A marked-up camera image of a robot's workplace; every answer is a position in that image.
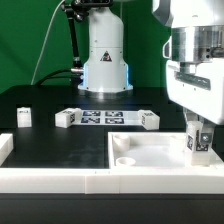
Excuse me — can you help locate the sheet of fiducial markers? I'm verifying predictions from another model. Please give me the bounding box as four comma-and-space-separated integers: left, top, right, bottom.
74, 110, 141, 126

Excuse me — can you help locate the white U-shaped obstacle fence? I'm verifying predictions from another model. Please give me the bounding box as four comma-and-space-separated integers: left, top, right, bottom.
0, 134, 224, 194

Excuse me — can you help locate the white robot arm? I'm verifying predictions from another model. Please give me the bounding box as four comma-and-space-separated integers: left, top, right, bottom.
79, 0, 224, 125

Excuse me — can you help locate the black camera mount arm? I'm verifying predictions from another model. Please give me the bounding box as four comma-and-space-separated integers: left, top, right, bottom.
62, 0, 113, 74

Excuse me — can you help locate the white square tabletop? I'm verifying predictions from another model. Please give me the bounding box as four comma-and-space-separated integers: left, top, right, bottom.
107, 131, 224, 169

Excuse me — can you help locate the white cable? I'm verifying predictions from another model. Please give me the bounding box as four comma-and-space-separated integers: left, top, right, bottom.
30, 0, 66, 86

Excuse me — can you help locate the black cable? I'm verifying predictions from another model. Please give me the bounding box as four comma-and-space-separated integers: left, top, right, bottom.
34, 68, 83, 87

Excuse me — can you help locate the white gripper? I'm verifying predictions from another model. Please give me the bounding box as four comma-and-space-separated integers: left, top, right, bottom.
166, 59, 224, 143

